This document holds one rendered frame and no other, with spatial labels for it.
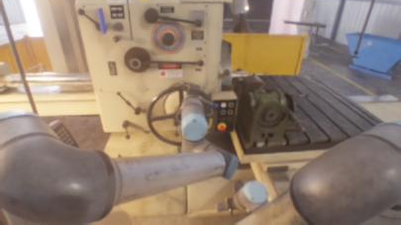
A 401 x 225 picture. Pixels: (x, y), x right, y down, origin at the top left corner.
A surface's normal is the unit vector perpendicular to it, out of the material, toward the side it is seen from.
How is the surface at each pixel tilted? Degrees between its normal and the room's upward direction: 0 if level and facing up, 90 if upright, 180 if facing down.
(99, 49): 90
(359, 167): 36
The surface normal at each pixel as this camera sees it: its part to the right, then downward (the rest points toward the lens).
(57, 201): 0.44, 0.00
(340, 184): -0.66, -0.29
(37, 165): 0.31, -0.55
